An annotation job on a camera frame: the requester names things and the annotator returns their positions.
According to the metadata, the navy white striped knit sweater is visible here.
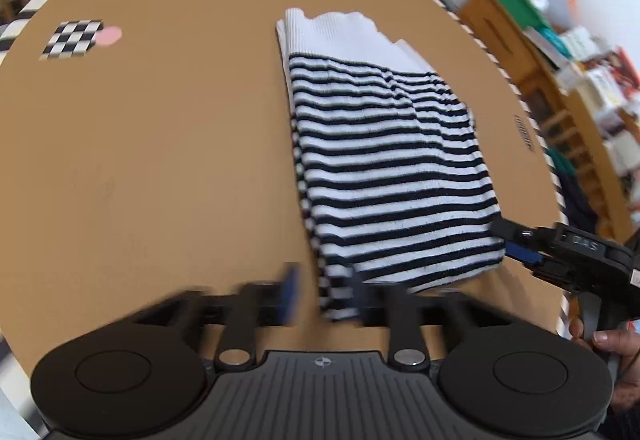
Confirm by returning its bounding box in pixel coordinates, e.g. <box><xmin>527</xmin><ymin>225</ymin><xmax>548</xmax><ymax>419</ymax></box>
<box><xmin>276</xmin><ymin>8</ymin><xmax>504</xmax><ymax>321</ymax></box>

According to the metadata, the person's right hand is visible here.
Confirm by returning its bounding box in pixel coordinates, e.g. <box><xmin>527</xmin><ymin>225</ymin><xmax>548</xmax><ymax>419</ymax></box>
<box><xmin>568</xmin><ymin>317</ymin><xmax>640</xmax><ymax>412</ymax></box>

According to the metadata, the green navy garment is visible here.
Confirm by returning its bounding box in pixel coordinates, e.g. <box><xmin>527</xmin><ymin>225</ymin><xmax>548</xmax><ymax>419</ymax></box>
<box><xmin>548</xmin><ymin>148</ymin><xmax>599</xmax><ymax>234</ymax></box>

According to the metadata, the black oval logo sticker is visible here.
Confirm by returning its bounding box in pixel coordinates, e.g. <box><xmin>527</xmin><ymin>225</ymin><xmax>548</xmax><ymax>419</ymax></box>
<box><xmin>514</xmin><ymin>116</ymin><xmax>535</xmax><ymax>152</ymax></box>

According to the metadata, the wooden drawer sideboard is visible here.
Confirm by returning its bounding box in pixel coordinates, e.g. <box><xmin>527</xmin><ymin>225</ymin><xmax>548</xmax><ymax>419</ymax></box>
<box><xmin>459</xmin><ymin>0</ymin><xmax>634</xmax><ymax>243</ymax></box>

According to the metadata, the checkerboard marker sticker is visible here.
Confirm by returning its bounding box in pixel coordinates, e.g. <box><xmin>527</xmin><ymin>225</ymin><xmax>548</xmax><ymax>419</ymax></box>
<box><xmin>40</xmin><ymin>19</ymin><xmax>104</xmax><ymax>59</ymax></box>

